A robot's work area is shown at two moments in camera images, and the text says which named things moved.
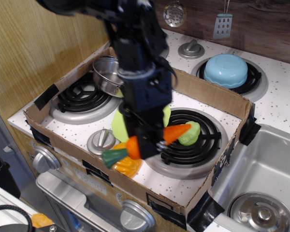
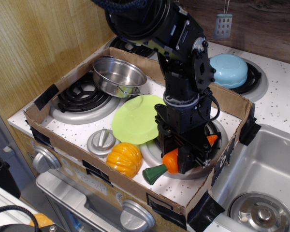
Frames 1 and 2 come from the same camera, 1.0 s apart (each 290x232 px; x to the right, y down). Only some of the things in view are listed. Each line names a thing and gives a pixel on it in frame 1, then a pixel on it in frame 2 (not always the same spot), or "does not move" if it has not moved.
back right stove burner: x=254 y=87 does not move
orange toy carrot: x=134 y=150 -> x=170 y=163
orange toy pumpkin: x=128 y=166 does not move
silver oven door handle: x=74 y=198 does not move
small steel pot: x=105 y=73 does not move
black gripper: x=147 y=94 -> x=188 y=125
